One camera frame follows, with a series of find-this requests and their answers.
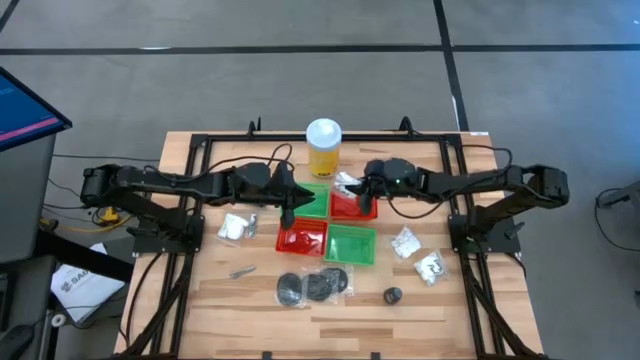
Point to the clear crinkled plastic bag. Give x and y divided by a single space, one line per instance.
345 179

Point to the grey cabinet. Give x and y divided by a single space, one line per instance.
25 200

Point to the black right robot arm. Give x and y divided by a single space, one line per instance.
480 182

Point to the white printed paper sheet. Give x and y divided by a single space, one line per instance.
85 290

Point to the white bag with black print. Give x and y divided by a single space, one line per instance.
430 267

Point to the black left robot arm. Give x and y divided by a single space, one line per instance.
150 181

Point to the blue screen monitor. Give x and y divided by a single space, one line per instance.
25 110

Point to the yellow disinfecting wipes canister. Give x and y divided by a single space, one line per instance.
324 150

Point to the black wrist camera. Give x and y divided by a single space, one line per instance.
400 172
254 176

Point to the bagged white cotton pads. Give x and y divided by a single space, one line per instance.
405 243

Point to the green plastic slotted basket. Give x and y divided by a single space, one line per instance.
351 245
317 207

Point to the bagged white cotton balls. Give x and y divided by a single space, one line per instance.
231 227

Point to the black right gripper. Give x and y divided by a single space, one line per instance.
372 175

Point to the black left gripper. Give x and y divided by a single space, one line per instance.
282 182

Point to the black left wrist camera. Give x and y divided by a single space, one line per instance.
254 176

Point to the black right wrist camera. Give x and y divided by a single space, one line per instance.
400 172

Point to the black metal table frame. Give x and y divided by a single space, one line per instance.
400 138

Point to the bagged black mesh pad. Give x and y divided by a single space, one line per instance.
289 290
317 287
340 278

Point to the white tape roll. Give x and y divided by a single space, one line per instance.
59 320

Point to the red plastic slotted basket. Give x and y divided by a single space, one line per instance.
300 245
345 209

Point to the dark grey roll-on deodorant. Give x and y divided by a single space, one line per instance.
393 295

